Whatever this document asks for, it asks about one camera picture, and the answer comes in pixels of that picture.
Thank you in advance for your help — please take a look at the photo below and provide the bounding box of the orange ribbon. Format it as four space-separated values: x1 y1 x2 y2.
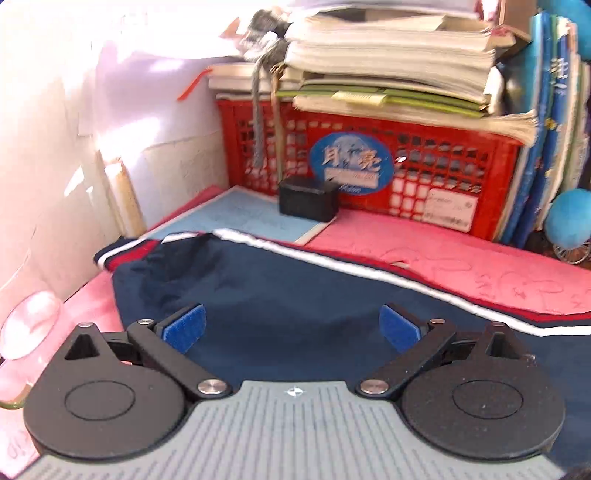
178 67 214 101

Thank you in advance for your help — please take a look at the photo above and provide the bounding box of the blue plush ball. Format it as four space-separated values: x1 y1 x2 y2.
545 188 591 250

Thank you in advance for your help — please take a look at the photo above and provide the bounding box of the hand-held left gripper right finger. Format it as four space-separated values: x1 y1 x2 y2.
355 302 525 400

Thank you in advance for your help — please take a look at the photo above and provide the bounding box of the miniature bicycle model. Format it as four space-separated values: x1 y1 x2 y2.
551 242 591 265

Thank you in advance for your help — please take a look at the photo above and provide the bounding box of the grey woven strap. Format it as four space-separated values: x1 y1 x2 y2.
242 9 289 171

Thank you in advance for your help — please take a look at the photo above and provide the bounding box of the small black box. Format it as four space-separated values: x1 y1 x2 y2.
277 176 340 222

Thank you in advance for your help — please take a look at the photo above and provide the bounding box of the clear plastic container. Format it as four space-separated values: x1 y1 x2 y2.
0 291 63 409

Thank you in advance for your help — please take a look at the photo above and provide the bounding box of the row of books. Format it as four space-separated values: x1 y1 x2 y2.
499 11 591 247

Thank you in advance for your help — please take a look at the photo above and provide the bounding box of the navy white red jacket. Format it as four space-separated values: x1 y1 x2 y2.
93 229 591 472

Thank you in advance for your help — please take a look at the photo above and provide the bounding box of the light blue notebook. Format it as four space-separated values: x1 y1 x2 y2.
147 186 329 245

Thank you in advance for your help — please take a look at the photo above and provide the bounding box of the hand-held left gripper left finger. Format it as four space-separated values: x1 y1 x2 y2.
64 302 232 400

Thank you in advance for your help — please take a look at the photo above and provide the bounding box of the stack of paper booklets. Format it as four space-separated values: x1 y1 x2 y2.
208 0 539 144

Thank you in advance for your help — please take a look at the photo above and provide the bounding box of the wooden stick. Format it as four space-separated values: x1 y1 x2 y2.
104 164 148 236

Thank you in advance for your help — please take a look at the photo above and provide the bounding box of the red plastic crate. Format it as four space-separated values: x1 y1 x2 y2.
216 95 525 241

